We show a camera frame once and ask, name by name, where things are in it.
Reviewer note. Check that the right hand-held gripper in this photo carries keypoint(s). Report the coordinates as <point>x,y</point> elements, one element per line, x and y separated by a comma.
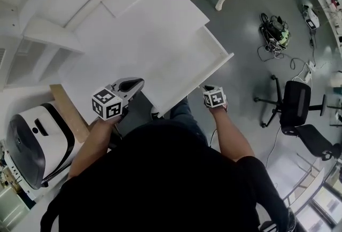
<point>215,98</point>

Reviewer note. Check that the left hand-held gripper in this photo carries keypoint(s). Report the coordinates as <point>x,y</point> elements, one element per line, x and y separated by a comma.
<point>107,105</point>

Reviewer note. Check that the white desk drawer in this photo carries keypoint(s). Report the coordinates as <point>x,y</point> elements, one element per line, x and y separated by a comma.
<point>187,65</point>

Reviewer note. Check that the person's right forearm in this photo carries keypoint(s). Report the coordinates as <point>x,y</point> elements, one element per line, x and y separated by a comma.
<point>232,137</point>

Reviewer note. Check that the person's left forearm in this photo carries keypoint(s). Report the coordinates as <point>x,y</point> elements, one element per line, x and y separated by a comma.
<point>88,148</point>

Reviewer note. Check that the white desk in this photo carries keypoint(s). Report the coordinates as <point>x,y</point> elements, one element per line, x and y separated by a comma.
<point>120,52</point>

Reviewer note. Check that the person's left white shoe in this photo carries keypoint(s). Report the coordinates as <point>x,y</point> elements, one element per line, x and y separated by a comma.
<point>155,112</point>

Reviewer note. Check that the person's right leg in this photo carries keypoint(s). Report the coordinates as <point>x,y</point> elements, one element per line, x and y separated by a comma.
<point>187,118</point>

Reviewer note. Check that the brown cardboard box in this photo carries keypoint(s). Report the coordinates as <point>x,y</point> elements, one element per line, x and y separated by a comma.
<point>72,113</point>

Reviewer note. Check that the black office chair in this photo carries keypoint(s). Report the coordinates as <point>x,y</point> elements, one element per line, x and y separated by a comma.
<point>295,105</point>

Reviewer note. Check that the person's black shirt torso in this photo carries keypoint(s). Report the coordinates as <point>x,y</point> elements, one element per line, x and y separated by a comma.
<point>160,177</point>

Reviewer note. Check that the white power strip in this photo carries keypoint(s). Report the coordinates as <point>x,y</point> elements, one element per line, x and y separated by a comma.
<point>310,69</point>

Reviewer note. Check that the white black appliance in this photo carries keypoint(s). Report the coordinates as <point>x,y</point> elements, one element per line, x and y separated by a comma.
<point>34,142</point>

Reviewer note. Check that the small white device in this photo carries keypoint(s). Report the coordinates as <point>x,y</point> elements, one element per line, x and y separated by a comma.
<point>311,17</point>

